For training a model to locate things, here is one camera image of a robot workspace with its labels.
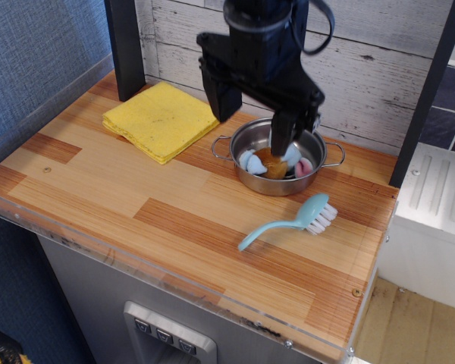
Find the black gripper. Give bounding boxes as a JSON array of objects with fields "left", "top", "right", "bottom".
[{"left": 196, "top": 24, "right": 325, "bottom": 156}]

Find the light blue dish brush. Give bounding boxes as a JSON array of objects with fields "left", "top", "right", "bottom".
[{"left": 238, "top": 193, "right": 338, "bottom": 251}]

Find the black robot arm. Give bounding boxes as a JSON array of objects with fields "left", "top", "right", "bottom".
[{"left": 196, "top": 1, "right": 334, "bottom": 156}]

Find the yellow object at corner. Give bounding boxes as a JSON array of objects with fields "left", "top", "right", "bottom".
[{"left": 0, "top": 341, "right": 33, "bottom": 364}]

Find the small steel pot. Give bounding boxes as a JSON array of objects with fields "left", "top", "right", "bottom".
[{"left": 223, "top": 118, "right": 328, "bottom": 196}]

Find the blue plush toy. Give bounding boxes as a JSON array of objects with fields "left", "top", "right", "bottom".
[{"left": 238, "top": 134, "right": 314, "bottom": 180}]

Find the folded yellow cloth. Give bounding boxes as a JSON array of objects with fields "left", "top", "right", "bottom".
[{"left": 102, "top": 82, "right": 219, "bottom": 165}]

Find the white ribbed cabinet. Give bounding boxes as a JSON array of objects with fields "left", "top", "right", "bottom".
[{"left": 378, "top": 143, "right": 455, "bottom": 308}]

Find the grey cabinet with buttons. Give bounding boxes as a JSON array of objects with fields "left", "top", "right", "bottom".
[{"left": 39, "top": 235, "right": 349, "bottom": 363}]

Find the clear acrylic table edge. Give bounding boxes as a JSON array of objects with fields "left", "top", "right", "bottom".
[{"left": 0, "top": 188, "right": 359, "bottom": 363}]

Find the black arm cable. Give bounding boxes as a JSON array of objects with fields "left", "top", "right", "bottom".
[{"left": 291, "top": 0, "right": 337, "bottom": 56}]

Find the dark left shelf post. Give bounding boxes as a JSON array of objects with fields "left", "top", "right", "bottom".
[{"left": 104, "top": 0, "right": 146, "bottom": 102}]

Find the dark shelf post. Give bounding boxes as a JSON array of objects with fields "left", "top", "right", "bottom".
[
  {"left": 389, "top": 0, "right": 455, "bottom": 188},
  {"left": 104, "top": 0, "right": 146, "bottom": 102}
]

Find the dark right shelf post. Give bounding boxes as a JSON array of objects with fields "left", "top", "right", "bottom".
[{"left": 389, "top": 0, "right": 455, "bottom": 188}]

